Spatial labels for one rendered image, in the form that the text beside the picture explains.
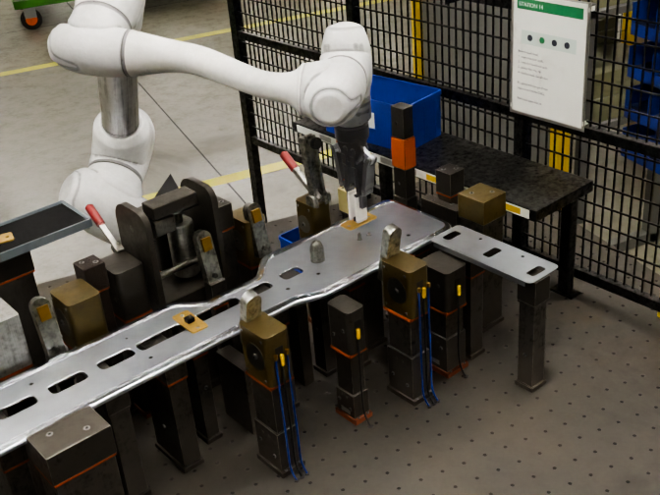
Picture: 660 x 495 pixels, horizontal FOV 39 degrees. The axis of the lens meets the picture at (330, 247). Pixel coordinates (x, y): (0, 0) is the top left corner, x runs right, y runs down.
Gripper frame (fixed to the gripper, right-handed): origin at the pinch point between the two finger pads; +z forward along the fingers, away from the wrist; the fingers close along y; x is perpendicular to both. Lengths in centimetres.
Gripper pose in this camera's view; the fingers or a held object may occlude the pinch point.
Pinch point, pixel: (357, 205)
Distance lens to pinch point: 208.7
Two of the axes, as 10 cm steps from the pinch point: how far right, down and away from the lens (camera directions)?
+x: 7.6, -3.7, 5.4
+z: 0.8, 8.7, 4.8
